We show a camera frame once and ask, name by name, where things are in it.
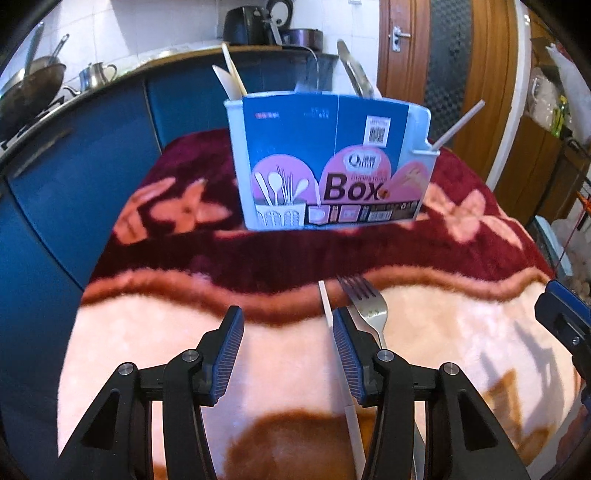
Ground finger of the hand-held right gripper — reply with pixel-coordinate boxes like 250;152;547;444
534;278;591;367

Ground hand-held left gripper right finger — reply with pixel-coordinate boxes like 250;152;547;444
332;306;532;480

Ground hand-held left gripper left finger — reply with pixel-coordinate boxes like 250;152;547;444
58;305;245;480

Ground white chopstick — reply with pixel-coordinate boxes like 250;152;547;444
318;279;368;478
430;99;486;151

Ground large metal fork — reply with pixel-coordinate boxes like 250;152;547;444
336;274;424;480

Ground blue utensil holder box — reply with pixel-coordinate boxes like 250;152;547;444
224;91;435;230

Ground dark red floral blanket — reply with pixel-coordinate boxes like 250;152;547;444
58;129;583;480

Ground wooden side cabinet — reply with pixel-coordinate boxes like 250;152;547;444
496;114;591;223

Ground green bottle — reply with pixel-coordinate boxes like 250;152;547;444
551;95;570;139

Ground white plastic bag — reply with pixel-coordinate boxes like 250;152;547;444
526;41;591;139

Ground blue kitchen cabinets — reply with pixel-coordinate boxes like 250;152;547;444
0;46;340;352

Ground wooden door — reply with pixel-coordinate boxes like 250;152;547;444
376;0;522;185

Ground wooden stick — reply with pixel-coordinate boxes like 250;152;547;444
221;43;247;97

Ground metal kettle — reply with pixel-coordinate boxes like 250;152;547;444
62;62;118;95

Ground dark cooking pot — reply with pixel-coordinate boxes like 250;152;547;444
281;28;324;49

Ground dark metal wok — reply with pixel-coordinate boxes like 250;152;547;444
0;62;68;139

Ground black air fryer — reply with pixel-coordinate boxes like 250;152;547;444
224;7;267;45

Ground metal ladle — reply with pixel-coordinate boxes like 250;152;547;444
23;23;71;77

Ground white cable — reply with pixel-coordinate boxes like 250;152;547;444
295;44;322;90

